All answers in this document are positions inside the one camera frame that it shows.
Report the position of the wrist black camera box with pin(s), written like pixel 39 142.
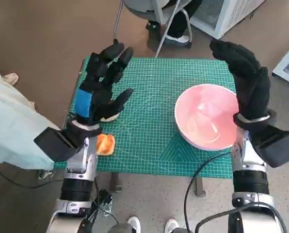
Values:
pixel 54 143
pixel 275 145

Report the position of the large white mesh cabinet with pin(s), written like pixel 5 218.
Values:
pixel 222 14

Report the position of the green cutting mat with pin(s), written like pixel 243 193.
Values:
pixel 154 80

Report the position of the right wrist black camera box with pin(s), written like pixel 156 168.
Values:
pixel 275 145

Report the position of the grey table leg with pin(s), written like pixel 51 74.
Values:
pixel 115 182
pixel 199 185

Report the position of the pale round toy bun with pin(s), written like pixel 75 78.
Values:
pixel 110 118

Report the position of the orange toasted toy bread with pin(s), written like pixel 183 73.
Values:
pixel 107 144

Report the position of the black metal frame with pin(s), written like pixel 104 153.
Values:
pixel 105 199

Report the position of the robot left bare black hand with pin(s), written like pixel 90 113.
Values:
pixel 102 85

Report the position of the grey office chair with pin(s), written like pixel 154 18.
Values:
pixel 139 12

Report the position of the robot right silver arm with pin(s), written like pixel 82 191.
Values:
pixel 250 157

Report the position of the robot right black gloved hand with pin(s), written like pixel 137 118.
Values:
pixel 251 80

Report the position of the robot left silver arm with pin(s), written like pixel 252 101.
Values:
pixel 82 160

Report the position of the pink bowl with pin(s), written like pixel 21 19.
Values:
pixel 202 116

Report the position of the seated person in dark trousers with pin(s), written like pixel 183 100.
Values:
pixel 181 21

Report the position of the silver metal rod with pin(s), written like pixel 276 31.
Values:
pixel 167 29

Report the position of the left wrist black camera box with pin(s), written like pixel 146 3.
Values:
pixel 54 143

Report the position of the person in light clothes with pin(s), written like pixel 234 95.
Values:
pixel 8 121

